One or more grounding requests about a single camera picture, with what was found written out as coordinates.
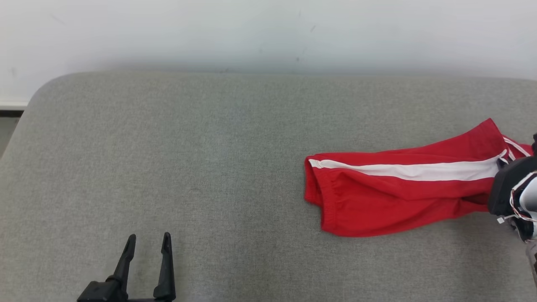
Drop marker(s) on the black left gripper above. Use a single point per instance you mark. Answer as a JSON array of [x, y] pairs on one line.
[[100, 293]]

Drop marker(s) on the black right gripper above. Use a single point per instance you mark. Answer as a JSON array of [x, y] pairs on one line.
[[503, 188]]

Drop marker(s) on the red shorts with white stripe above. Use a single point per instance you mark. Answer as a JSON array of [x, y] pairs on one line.
[[377, 201]]

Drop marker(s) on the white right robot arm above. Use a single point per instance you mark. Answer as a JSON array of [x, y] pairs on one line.
[[532, 201]]

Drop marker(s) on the grey upholstered sofa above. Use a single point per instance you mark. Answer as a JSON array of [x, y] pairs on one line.
[[168, 167]]

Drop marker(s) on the white and black wall baseboard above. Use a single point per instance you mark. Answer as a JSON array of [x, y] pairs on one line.
[[11, 108]]

